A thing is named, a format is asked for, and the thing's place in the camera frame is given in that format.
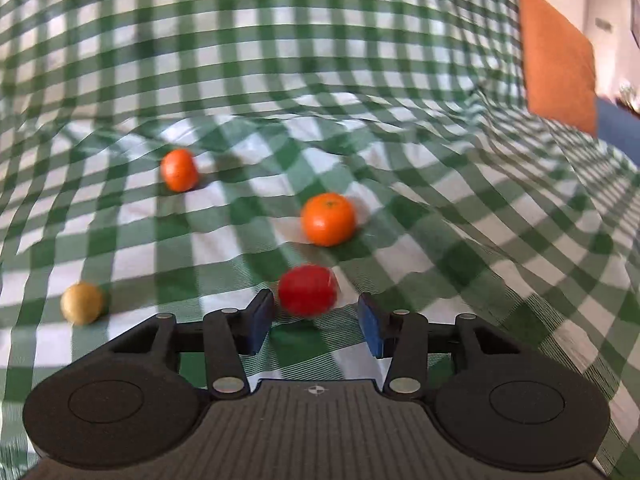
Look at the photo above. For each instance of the green checked blanket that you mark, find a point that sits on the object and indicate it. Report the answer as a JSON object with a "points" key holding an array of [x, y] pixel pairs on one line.
{"points": [[350, 60]]}

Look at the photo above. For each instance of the blue cushion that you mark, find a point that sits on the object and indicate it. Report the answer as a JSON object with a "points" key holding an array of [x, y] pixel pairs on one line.
{"points": [[617, 127]]}

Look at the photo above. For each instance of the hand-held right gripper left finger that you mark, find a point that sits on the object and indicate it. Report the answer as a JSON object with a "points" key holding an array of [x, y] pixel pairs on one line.
{"points": [[260, 325]]}

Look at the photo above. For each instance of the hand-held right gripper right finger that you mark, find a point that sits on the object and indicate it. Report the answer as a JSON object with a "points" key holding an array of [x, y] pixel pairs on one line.
{"points": [[370, 327]]}

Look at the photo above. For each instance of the small yellow fruit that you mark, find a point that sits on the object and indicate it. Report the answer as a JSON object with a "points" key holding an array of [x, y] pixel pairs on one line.
{"points": [[82, 303]]}

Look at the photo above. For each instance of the small red fruit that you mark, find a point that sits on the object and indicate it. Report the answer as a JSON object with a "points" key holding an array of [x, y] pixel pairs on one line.
{"points": [[307, 291]]}

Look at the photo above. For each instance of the orange pillow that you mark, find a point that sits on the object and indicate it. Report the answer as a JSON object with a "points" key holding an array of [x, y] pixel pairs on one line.
{"points": [[555, 65]]}

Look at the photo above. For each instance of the small orange tangerine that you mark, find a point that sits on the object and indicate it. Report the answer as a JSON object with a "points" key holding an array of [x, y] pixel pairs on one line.
{"points": [[179, 170], [328, 219]]}

